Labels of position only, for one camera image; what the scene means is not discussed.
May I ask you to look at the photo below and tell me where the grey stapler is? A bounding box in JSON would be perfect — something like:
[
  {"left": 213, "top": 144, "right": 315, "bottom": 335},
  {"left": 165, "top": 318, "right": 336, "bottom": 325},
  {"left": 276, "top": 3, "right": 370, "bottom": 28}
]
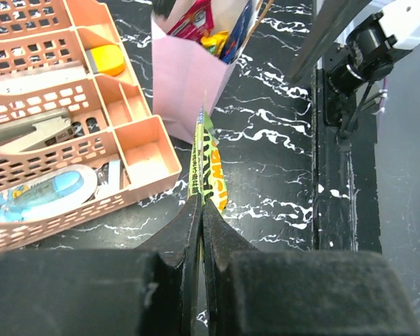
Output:
[{"left": 0, "top": 108, "right": 73, "bottom": 153}]

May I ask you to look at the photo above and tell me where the black front mounting rail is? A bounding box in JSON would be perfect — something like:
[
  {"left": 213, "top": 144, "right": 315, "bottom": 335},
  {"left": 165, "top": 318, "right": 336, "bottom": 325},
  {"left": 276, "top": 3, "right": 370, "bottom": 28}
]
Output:
[{"left": 311, "top": 70, "right": 382, "bottom": 253}]

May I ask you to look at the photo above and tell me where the green sour candy bag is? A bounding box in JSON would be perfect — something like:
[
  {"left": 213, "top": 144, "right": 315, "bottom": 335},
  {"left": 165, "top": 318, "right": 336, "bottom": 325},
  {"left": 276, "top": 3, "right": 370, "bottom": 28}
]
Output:
[{"left": 188, "top": 93, "right": 229, "bottom": 214}]

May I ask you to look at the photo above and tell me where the blue correction tape blister pack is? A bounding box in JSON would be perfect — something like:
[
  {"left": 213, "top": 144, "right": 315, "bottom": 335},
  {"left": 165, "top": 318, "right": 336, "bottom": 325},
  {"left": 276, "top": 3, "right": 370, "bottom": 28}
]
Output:
[{"left": 0, "top": 159, "right": 123, "bottom": 223}]

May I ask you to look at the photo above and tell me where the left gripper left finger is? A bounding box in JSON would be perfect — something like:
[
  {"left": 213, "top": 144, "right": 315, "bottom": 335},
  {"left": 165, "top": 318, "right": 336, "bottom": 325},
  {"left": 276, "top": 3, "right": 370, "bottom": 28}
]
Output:
[{"left": 0, "top": 195, "right": 202, "bottom": 335}]

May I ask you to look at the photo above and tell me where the yellow M&M's packet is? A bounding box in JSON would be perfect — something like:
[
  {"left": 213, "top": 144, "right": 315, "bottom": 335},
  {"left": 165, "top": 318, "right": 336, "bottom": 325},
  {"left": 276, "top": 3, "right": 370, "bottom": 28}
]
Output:
[{"left": 200, "top": 31, "right": 229, "bottom": 57}]

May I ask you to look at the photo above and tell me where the lilac paper bag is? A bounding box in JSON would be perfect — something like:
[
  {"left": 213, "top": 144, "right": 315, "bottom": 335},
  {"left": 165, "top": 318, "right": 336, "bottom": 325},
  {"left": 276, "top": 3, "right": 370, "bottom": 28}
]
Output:
[{"left": 150, "top": 0, "right": 276, "bottom": 144}]

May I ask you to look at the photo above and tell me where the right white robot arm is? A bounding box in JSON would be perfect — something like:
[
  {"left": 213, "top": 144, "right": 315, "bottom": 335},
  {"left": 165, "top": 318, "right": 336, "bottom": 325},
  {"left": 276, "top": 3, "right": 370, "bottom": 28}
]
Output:
[{"left": 290, "top": 1, "right": 420, "bottom": 96}]

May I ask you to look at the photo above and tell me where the pink plastic desk organizer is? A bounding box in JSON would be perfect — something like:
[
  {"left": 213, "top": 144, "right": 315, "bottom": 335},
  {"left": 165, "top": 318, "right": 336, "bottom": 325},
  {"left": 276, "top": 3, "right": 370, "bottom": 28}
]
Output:
[{"left": 0, "top": 1, "right": 181, "bottom": 253}]

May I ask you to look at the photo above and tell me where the blue Burts chips bag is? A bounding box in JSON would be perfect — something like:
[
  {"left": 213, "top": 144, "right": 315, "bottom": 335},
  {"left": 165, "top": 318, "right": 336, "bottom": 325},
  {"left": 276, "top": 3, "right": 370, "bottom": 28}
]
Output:
[{"left": 219, "top": 0, "right": 260, "bottom": 64}]

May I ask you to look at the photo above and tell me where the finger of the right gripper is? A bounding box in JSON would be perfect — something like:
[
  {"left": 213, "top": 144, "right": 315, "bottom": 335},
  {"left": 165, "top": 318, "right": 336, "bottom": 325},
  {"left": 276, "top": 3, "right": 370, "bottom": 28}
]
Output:
[{"left": 290, "top": 0, "right": 371, "bottom": 83}]

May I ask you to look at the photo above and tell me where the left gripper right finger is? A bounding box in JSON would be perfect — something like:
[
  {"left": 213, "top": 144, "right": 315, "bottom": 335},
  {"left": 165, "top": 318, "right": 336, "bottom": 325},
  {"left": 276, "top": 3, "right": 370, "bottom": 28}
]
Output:
[{"left": 202, "top": 201, "right": 420, "bottom": 335}]

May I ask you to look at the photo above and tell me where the pink candy packet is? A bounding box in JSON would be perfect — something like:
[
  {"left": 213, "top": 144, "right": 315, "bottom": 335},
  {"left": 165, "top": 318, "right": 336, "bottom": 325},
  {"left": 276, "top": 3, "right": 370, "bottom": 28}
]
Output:
[{"left": 167, "top": 0, "right": 214, "bottom": 42}]

